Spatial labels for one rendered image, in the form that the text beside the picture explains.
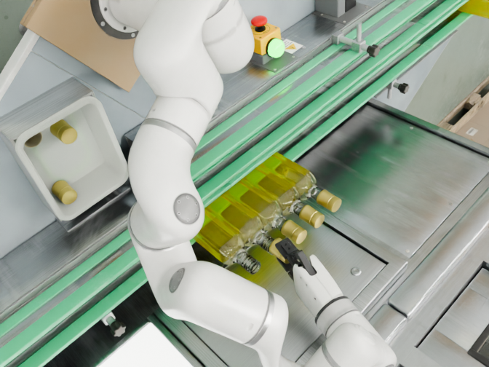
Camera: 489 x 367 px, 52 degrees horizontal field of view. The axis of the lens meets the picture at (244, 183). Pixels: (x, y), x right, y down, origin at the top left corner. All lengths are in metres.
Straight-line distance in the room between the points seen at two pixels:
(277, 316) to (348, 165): 0.78
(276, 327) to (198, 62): 0.38
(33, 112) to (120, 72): 0.19
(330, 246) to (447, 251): 0.26
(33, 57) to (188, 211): 0.48
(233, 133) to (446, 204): 0.58
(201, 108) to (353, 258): 0.60
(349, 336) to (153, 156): 0.39
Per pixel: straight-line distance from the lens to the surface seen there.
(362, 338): 0.79
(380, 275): 1.14
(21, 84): 1.00
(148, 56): 0.68
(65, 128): 1.00
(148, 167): 0.65
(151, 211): 0.64
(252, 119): 1.12
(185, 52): 0.67
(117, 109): 1.11
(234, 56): 0.79
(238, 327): 0.70
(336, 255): 1.17
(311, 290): 0.91
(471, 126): 5.08
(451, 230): 1.25
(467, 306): 1.19
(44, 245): 1.13
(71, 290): 1.05
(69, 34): 0.98
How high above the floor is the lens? 1.62
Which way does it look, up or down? 35 degrees down
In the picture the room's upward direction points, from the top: 123 degrees clockwise
